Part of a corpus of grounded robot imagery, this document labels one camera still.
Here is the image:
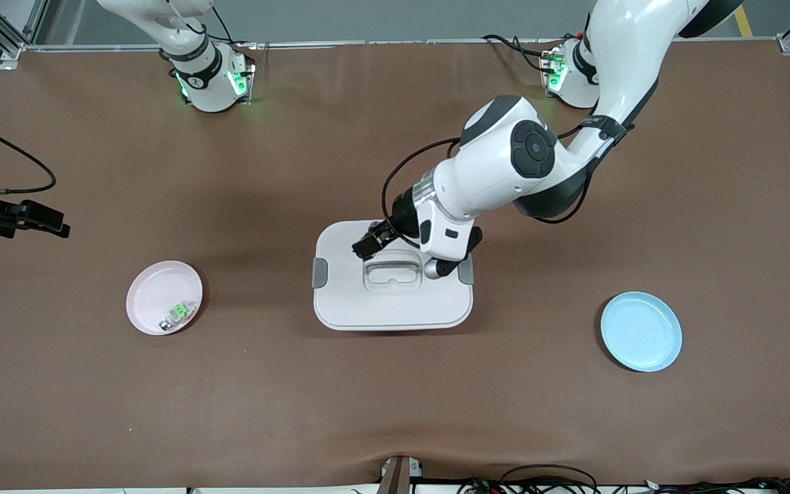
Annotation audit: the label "white lidded storage box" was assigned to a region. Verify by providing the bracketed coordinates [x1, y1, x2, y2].
[311, 219, 475, 332]

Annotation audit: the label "pink round plate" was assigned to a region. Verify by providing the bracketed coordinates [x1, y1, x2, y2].
[125, 260, 204, 336]

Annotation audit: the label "brown table mat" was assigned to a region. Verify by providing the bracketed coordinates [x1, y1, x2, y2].
[0, 40, 790, 491]

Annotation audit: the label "blue round plate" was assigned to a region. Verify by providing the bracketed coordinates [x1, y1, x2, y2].
[600, 291, 683, 373]

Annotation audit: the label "grey box handle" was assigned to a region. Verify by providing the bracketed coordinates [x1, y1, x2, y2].
[366, 255, 424, 277]

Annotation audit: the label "green and white switch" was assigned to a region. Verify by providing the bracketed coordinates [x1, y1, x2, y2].
[159, 300, 198, 333]

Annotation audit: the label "silver table edge rail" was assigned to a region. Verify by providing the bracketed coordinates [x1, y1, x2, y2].
[21, 40, 783, 53]

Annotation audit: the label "black left base cables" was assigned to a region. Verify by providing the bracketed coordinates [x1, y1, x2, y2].
[481, 33, 560, 73]

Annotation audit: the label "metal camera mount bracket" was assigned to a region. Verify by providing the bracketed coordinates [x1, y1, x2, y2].
[378, 455, 424, 494]

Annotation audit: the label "black right base cable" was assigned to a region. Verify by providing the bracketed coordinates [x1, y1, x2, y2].
[189, 5, 237, 47]

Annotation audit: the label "black cable loop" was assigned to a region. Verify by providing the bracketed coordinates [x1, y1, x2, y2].
[500, 464, 599, 494]

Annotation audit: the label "tangled black cables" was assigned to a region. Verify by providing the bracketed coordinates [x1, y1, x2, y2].
[457, 477, 790, 494]

